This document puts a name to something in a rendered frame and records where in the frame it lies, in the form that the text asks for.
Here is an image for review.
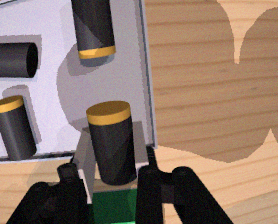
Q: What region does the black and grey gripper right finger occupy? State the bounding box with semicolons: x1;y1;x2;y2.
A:
132;121;234;224

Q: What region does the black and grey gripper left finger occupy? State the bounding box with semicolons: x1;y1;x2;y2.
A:
6;127;96;224

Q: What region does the green open-top box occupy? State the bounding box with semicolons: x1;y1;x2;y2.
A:
88;187;137;224

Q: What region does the black battery with yellow band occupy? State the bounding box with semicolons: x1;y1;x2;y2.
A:
0;95;37;161
86;101;137;186
71;0;116;59
0;42;38;78

